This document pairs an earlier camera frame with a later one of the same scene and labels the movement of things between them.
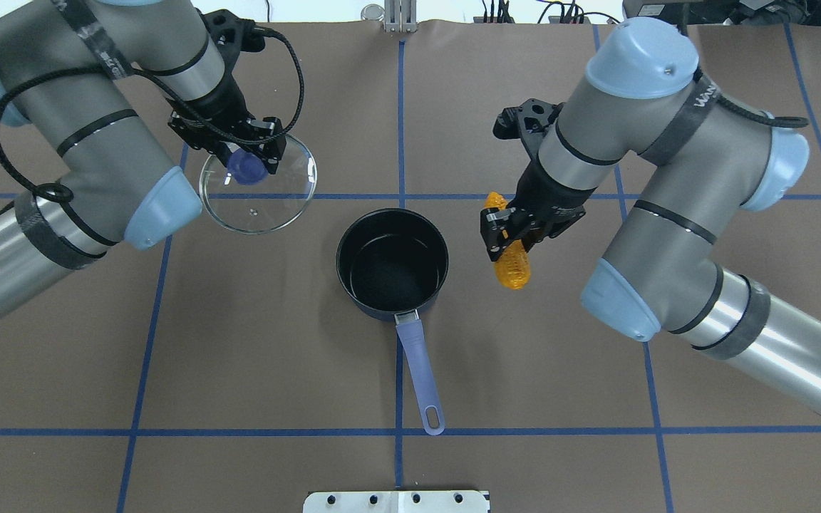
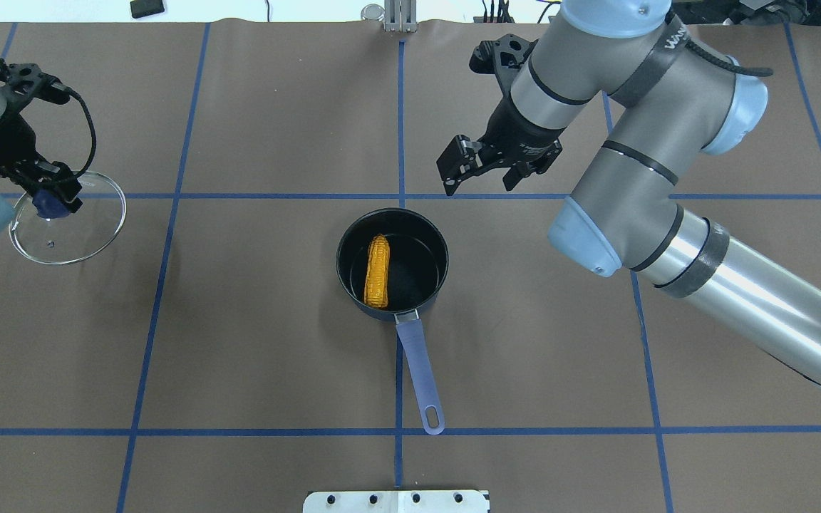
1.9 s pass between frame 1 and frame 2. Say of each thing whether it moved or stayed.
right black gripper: moved
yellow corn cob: moved
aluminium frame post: stayed
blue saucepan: stayed
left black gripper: moved
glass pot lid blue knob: moved
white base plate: stayed
